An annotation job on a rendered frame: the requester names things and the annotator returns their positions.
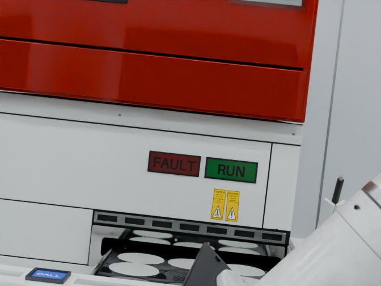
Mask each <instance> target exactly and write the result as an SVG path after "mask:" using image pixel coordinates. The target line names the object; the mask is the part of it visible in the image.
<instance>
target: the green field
mask: <svg viewBox="0 0 381 286"><path fill-rule="evenodd" d="M255 173H256V164H252V163H243V162H233V161H223V160H217V159H208V165H207V171H206V176H210V177H216V178H226V179H236V180H246V181H252V182H254V181H255Z"/></svg>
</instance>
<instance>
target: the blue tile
mask: <svg viewBox="0 0 381 286"><path fill-rule="evenodd" d="M65 275H66V273H60V272H50V271H41V270H37V271H36V272H35V273H34V274H33V275H32V276H38V277H47V278H53V279H62V278H63V277H64V276H65Z"/></svg>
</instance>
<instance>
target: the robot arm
mask: <svg viewBox="0 0 381 286"><path fill-rule="evenodd" d="M217 286H381V171H380V172H379V173H378V174H377V175H375V176H374V177H373V178H372V179H371V180H370V181H369V182H368V183H367V184H366V185H365V186H364V187H362V188H361V189H360V190H359V191H358V192H357V193H356V194H355V195H354V196H352V197H351V198H350V199H349V200H348V201H347V202H346V203H345V204H344V205H343V206H341V207H340V208H339V209H338V210H337V211H335V213H334V214H333V215H331V216H330V217H329V218H328V219H327V220H325V221H324V222H323V223H322V224H321V225H320V226H319V227H318V228H317V229H316V230H314V231H313V232H312V233H311V234H310V235H309V236H308V237H307V238H306V239H305V240H304V241H302V242H301V243H300V244H299V245H298V246H297V247H296V248H295V249H294V250H293V251H291V252H290V253H289V254H288V255H287V256H285V257H284V258H283V259H282V260H281V261H280V262H279V263H278V264H277V265H276V266H274V267H273V268H272V269H271V270H270V271H269V272H268V273H267V274H266V275H265V276H263V277H262V278H261V279H260V280H259V281H258V282H257V283H256V284H255V285H252V284H251V283H250V282H248V281H247V280H246V279H245V278H243V277H241V276H240V275H238V274H237V273H235V272H234V271H231V270H223V271H222V272H221V273H220V274H219V275H218V276H217Z"/></svg>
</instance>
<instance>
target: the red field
mask: <svg viewBox="0 0 381 286"><path fill-rule="evenodd" d="M198 162H199V158H197V157H187V156H181V155H171V154H161V153H151V157H150V167H149V170H155V171H165V172H171V173H181V174H191V175H197V173H198Z"/></svg>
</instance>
